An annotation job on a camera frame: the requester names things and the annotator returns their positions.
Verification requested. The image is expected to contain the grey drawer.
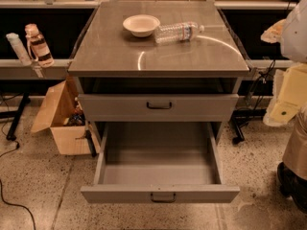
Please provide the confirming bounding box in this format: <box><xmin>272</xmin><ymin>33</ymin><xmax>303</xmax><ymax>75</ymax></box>
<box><xmin>79</xmin><ymin>94</ymin><xmax>238</xmax><ymax>122</ymax></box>
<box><xmin>81</xmin><ymin>122</ymin><xmax>240</xmax><ymax>203</ymax></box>

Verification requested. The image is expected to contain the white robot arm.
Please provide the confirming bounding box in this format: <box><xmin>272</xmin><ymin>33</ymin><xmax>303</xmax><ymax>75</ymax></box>
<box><xmin>261</xmin><ymin>0</ymin><xmax>307</xmax><ymax>127</ymax></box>

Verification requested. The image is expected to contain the tan robot base cover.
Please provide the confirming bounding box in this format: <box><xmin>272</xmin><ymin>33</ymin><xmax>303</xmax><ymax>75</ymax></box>
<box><xmin>283</xmin><ymin>105</ymin><xmax>307</xmax><ymax>180</ymax></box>

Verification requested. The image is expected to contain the grey metal drawer cabinet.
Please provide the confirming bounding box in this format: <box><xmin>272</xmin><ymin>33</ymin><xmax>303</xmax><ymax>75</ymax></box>
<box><xmin>69</xmin><ymin>1</ymin><xmax>248</xmax><ymax>138</ymax></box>

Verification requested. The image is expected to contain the grey top drawer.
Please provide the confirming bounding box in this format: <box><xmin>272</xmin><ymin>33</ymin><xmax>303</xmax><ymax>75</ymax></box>
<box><xmin>79</xmin><ymin>94</ymin><xmax>238</xmax><ymax>122</ymax></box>

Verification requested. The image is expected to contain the black table leg right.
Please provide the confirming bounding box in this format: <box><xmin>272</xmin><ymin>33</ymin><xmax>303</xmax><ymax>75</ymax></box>
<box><xmin>230</xmin><ymin>109</ymin><xmax>266</xmax><ymax>145</ymax></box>

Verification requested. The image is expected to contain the black table leg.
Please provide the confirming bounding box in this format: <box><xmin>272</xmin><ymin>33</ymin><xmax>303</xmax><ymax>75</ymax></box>
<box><xmin>0</xmin><ymin>93</ymin><xmax>30</xmax><ymax>141</ymax></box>
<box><xmin>230</xmin><ymin>109</ymin><xmax>266</xmax><ymax>145</ymax></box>

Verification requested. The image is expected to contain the clear plastic water bottle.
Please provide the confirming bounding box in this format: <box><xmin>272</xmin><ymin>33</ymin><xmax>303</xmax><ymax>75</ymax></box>
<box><xmin>154</xmin><ymin>22</ymin><xmax>204</xmax><ymax>44</ymax></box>

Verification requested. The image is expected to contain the white paper bowl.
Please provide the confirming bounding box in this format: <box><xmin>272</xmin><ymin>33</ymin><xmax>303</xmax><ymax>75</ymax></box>
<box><xmin>123</xmin><ymin>14</ymin><xmax>160</xmax><ymax>37</ymax></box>

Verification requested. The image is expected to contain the open cardboard box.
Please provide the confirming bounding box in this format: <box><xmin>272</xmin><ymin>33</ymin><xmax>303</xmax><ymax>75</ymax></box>
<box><xmin>31</xmin><ymin>78</ymin><xmax>99</xmax><ymax>155</ymax></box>

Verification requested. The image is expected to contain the brown striped bottle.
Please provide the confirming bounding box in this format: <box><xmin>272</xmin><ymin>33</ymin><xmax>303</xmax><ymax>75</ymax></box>
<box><xmin>25</xmin><ymin>24</ymin><xmax>54</xmax><ymax>68</ymax></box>

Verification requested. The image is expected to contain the black table leg left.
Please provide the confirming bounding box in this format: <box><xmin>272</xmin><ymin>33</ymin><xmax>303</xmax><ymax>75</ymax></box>
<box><xmin>0</xmin><ymin>93</ymin><xmax>30</xmax><ymax>141</ymax></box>

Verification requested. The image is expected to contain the black floor cable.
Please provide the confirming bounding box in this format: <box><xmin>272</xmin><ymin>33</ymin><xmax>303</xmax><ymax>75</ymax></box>
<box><xmin>0</xmin><ymin>93</ymin><xmax>37</xmax><ymax>230</ymax></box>

